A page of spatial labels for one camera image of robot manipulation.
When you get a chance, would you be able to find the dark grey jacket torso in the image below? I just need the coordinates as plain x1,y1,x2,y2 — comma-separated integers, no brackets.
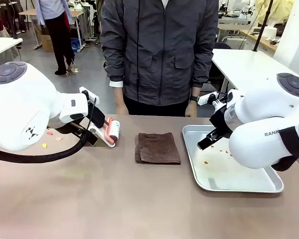
101,0,219,118

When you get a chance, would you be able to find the person's left forearm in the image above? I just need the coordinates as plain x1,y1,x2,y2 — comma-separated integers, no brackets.
189,47,214,97

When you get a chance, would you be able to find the white side table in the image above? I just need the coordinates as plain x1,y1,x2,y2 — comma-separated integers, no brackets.
0,37,23,60

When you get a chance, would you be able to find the wooden desk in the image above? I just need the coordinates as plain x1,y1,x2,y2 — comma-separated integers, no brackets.
18,9,84,50

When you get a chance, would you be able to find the pink handled lint roller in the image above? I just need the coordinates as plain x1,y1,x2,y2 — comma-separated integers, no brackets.
103,116,122,144

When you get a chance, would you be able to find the wooden counter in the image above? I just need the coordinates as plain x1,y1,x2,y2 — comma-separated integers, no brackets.
239,29,281,53

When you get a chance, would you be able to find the brown cloth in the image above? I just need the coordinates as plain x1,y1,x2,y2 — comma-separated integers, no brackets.
134,132,182,165

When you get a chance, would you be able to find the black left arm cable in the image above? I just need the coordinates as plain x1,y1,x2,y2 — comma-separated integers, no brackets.
0,129,98,165

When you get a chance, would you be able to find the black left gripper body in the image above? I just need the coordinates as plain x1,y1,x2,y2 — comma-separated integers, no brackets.
91,106,107,128

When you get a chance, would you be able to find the white long table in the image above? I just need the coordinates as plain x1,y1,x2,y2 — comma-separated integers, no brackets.
211,48,297,92

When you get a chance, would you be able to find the person's right forearm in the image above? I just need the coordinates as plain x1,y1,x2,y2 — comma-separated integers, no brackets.
103,47,127,101

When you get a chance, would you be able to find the person in yellow coat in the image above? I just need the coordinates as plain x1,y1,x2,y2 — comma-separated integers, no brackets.
254,0,295,28

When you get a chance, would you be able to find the cardboard box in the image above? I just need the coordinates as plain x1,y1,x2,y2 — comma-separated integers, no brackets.
40,34,55,53

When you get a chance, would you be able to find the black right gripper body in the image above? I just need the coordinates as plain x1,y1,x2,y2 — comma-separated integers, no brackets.
209,106,236,138

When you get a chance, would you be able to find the person's left hand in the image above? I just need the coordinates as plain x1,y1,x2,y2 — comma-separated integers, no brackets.
184,101,198,118

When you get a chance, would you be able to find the person's right hand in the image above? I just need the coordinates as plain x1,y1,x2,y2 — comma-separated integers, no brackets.
114,99,130,116

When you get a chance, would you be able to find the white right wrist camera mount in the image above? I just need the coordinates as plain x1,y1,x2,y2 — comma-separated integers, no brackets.
197,91,224,107

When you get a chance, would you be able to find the black pole stand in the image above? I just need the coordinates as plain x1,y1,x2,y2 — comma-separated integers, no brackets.
253,0,275,52

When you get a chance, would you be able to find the metal tray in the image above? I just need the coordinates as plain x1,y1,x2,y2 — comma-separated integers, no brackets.
181,124,285,193

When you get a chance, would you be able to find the person in blue shirt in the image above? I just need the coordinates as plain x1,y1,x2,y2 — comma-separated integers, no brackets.
35,0,77,76

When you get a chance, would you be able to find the black office chair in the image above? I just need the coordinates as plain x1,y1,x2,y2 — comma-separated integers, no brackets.
213,41,232,50

